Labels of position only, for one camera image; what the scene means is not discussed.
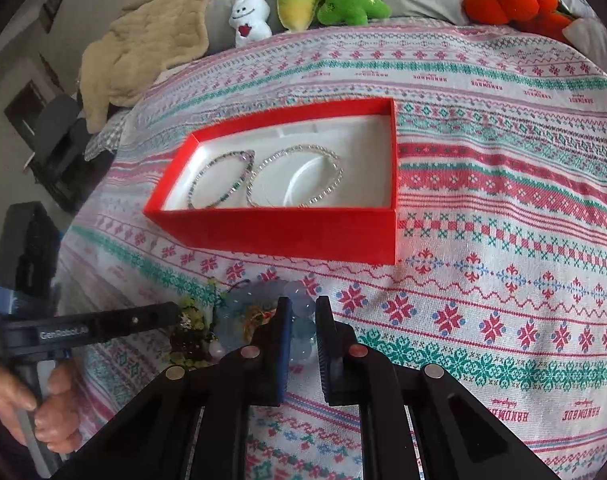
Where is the red jewelry box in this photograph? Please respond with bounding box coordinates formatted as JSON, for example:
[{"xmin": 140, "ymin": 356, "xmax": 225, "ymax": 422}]
[{"xmin": 143, "ymin": 97, "xmax": 398, "ymax": 266}]

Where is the black chair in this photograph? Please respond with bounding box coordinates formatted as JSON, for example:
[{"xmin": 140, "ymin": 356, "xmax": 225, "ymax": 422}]
[{"xmin": 28, "ymin": 95, "xmax": 114, "ymax": 213}]

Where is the dark wall picture frame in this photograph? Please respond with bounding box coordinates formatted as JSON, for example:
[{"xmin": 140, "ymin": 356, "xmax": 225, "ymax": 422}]
[
  {"xmin": 38, "ymin": 0, "xmax": 64, "ymax": 33},
  {"xmin": 6, "ymin": 80, "xmax": 46, "ymax": 136}
]

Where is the grey checked cloth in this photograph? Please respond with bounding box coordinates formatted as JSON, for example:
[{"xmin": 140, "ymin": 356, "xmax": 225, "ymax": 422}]
[{"xmin": 86, "ymin": 110, "xmax": 134, "ymax": 162}]

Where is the beige quilted blanket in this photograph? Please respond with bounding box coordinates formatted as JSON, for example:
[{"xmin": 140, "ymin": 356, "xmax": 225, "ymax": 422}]
[{"xmin": 78, "ymin": 0, "xmax": 234, "ymax": 133}]

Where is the light blue bead bracelet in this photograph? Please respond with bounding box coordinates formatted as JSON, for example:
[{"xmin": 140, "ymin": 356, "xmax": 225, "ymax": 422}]
[{"xmin": 216, "ymin": 280, "xmax": 318, "ymax": 366}]

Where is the silver crystal bracelet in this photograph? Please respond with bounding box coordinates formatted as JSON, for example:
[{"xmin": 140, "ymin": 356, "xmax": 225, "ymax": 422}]
[{"xmin": 246, "ymin": 145, "xmax": 345, "ymax": 209}]

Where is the red orange plush toy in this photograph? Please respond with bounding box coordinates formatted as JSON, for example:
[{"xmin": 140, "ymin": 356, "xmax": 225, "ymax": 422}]
[{"xmin": 458, "ymin": 0, "xmax": 574, "ymax": 43}]

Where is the person's left hand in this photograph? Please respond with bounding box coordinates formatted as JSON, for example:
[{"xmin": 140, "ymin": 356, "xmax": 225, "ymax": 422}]
[{"xmin": 0, "ymin": 362, "xmax": 85, "ymax": 455}]

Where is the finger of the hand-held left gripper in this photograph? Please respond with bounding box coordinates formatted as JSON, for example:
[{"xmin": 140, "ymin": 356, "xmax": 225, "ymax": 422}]
[{"xmin": 3, "ymin": 301, "xmax": 185, "ymax": 357}]

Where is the green bead bracelet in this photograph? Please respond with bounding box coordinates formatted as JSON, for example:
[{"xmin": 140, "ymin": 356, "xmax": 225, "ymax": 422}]
[{"xmin": 178, "ymin": 280, "xmax": 221, "ymax": 368}]

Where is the white rabbit plush toy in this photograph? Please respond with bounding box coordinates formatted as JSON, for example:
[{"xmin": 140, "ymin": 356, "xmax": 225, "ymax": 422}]
[{"xmin": 228, "ymin": 0, "xmax": 273, "ymax": 48}]

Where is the dark bead bracelet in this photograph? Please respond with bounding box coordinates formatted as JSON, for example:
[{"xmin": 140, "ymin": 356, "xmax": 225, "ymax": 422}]
[{"xmin": 170, "ymin": 327, "xmax": 206, "ymax": 361}]

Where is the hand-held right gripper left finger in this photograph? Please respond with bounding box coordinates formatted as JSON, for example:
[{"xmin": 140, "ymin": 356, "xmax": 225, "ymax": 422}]
[{"xmin": 48, "ymin": 296, "xmax": 294, "ymax": 480}]

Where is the white deer print pillow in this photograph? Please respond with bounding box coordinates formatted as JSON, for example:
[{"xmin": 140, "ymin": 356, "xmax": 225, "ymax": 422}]
[{"xmin": 563, "ymin": 15, "xmax": 604, "ymax": 61}]

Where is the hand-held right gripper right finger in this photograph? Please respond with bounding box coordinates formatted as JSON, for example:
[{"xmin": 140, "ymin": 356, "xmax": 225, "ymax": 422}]
[{"xmin": 315, "ymin": 296, "xmax": 559, "ymax": 480}]

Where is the gold ring jewelry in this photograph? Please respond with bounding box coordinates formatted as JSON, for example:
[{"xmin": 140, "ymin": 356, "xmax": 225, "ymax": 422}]
[{"xmin": 240, "ymin": 307, "xmax": 276, "ymax": 333}]

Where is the multicolour beaded bracelet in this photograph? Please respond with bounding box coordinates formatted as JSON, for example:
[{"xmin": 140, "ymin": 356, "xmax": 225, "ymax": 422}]
[{"xmin": 187, "ymin": 149, "xmax": 256, "ymax": 211}]

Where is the patterned printed blanket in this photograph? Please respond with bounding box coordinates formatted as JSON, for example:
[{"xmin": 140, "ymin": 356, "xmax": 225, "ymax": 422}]
[{"xmin": 58, "ymin": 17, "xmax": 607, "ymax": 480}]

